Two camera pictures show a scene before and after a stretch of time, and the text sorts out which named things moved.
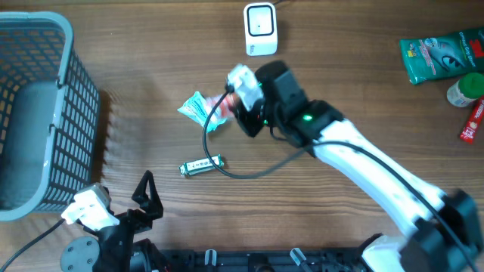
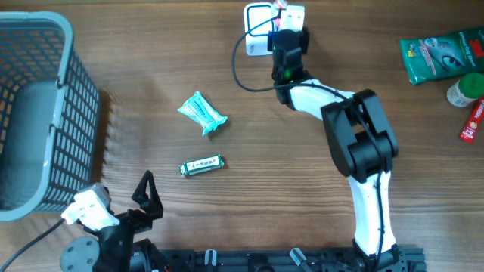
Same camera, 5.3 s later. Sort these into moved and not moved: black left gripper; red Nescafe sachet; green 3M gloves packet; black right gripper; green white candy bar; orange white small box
Moved: black right gripper; orange white small box
Not moved: green 3M gloves packet; black left gripper; green white candy bar; red Nescafe sachet
